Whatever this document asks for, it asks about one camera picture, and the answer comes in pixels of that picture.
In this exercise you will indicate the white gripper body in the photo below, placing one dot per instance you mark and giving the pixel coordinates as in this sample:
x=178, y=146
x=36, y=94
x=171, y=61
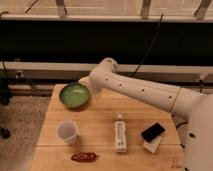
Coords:
x=84, y=81

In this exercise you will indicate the green ceramic bowl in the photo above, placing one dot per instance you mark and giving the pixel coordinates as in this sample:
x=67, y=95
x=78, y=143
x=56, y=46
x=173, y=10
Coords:
x=74, y=95

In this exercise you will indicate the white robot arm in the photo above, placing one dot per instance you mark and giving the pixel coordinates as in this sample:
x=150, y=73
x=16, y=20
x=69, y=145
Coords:
x=194, y=106

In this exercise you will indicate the clear plastic cup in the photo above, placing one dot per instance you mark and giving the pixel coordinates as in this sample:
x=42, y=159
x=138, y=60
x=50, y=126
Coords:
x=67, y=131

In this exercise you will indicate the white squeeze bottle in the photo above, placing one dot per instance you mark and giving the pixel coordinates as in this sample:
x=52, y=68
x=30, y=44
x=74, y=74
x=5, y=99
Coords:
x=120, y=135

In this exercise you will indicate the black smartphone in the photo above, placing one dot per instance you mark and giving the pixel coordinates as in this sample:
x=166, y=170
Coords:
x=152, y=132

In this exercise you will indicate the white sponge block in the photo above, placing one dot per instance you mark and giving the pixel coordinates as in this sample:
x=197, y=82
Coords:
x=153, y=145

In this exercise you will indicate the black object on floor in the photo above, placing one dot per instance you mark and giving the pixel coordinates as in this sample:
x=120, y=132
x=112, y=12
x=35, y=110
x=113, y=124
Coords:
x=4, y=133

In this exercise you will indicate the grey metal rail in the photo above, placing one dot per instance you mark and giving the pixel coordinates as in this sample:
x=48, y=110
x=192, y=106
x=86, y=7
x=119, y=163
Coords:
x=68, y=71

